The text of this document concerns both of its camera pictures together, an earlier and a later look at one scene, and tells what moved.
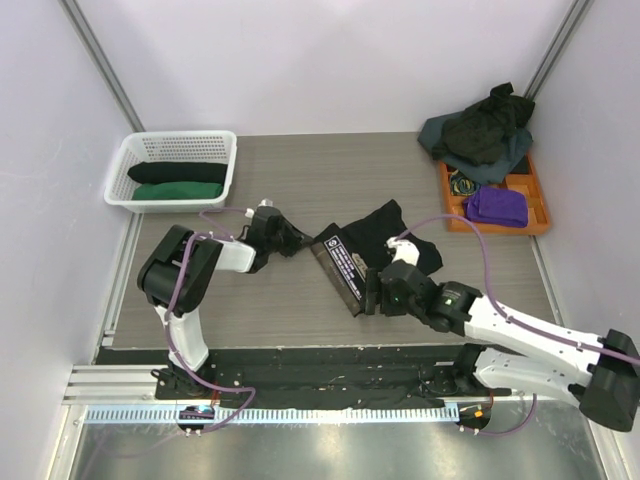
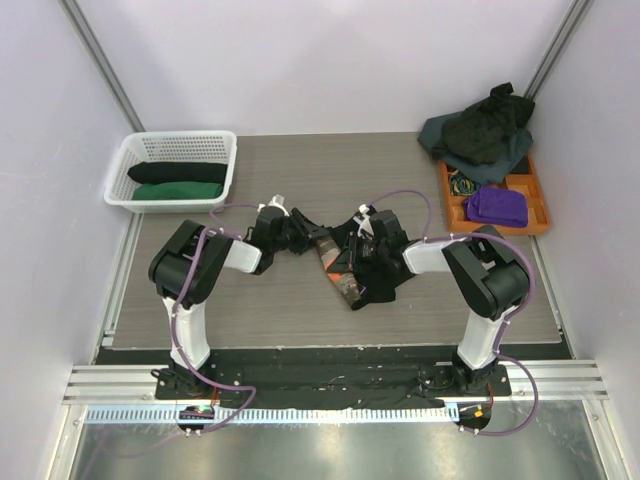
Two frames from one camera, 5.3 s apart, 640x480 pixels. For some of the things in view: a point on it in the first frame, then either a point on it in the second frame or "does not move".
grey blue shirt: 491,172 does not move
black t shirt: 346,252 does not move
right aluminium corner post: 556,47 does not move
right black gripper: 372,291 → 360,248
